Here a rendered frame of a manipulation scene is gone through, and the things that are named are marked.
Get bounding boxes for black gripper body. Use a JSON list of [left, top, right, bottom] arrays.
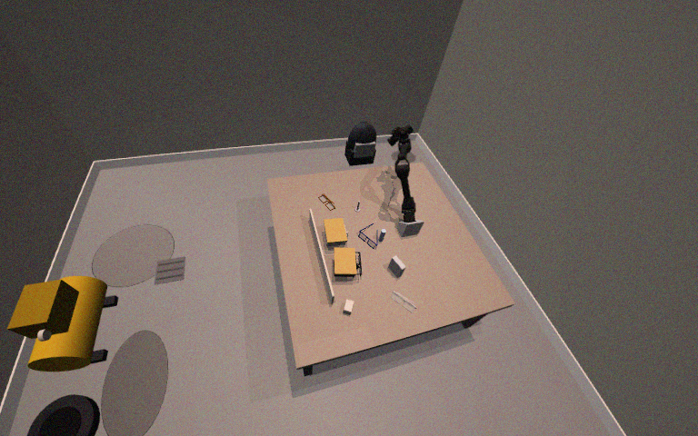
[[387, 124, 413, 146]]

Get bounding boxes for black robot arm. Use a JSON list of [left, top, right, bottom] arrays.
[[392, 127, 416, 223]]

